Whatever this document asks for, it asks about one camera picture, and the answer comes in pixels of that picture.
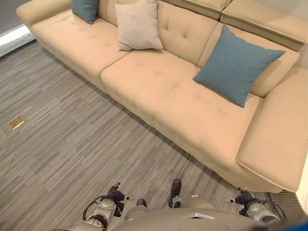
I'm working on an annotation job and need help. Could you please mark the brass floor outlet cover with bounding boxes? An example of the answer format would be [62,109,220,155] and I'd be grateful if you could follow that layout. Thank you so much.
[8,115,25,130]

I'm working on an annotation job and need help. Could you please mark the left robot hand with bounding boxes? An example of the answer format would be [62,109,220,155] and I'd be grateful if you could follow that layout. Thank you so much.
[107,182,134,204]

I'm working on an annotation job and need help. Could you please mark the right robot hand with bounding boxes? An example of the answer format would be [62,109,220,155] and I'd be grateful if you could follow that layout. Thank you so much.
[225,187,255,209]

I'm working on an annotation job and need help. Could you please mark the silver robot torso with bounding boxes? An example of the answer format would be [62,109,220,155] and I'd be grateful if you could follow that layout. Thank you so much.
[105,207,308,231]

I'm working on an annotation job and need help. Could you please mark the small teal cushion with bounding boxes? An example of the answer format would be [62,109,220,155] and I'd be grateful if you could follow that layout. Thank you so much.
[71,0,99,25]

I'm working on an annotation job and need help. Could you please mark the right robot leg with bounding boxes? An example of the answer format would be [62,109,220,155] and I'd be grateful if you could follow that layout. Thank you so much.
[167,178,215,210]

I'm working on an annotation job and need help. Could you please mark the beige leather sofa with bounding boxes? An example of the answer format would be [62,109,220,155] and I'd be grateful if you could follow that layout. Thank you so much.
[15,0,308,193]

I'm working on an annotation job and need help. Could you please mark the large teal cushion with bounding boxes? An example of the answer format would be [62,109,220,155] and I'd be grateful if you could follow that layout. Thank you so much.
[192,24,286,108]

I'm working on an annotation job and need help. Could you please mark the robot leg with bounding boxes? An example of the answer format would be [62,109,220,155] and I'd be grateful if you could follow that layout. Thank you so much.
[124,198,147,221]
[167,178,215,210]

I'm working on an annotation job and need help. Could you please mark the left robot leg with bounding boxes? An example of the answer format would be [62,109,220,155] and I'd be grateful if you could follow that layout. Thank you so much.
[124,198,147,221]

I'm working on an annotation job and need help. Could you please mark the light beige cushion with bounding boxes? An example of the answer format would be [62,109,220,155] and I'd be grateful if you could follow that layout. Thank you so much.
[114,0,164,52]

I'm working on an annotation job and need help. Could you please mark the white baseboard strip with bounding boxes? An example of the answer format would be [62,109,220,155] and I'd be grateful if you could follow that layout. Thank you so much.
[0,24,37,58]

